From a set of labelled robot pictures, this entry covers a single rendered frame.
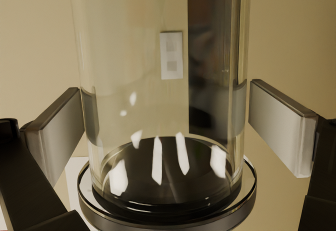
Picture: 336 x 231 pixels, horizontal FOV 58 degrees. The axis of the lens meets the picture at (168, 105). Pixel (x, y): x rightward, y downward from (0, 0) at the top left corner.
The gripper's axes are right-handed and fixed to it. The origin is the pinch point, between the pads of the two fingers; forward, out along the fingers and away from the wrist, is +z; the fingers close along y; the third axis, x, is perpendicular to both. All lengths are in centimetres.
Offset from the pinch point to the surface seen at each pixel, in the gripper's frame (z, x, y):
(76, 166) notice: 59, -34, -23
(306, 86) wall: 59, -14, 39
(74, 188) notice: 59, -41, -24
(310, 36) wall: 59, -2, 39
